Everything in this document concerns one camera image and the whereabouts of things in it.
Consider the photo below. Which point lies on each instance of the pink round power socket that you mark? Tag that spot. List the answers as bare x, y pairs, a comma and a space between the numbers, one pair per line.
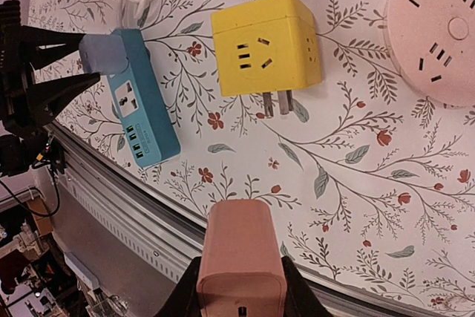
431, 42

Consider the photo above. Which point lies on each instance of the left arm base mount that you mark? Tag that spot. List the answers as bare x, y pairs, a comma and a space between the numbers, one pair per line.
50, 153

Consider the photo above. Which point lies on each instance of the pink USB charger plug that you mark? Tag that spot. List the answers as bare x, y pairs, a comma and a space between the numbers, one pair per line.
241, 273

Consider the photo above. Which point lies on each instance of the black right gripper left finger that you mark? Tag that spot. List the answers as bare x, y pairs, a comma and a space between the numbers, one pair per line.
183, 300

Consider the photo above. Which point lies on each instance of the yellow cube socket adapter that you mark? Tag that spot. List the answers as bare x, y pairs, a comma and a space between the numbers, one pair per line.
266, 47

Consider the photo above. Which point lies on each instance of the aluminium front rail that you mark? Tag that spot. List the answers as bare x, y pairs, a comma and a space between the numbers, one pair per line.
163, 230

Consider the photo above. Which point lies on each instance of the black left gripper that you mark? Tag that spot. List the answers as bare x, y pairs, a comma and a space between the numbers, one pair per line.
27, 107

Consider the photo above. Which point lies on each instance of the teal power strip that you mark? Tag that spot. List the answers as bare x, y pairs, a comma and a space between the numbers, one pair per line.
140, 105

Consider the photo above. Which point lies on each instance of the floral patterned table mat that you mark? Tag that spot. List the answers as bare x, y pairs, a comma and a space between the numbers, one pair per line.
367, 180

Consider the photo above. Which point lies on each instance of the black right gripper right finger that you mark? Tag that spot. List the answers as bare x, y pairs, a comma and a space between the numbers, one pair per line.
300, 300

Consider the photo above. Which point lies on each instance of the blue USB charger plug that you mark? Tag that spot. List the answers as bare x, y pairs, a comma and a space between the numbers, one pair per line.
103, 53

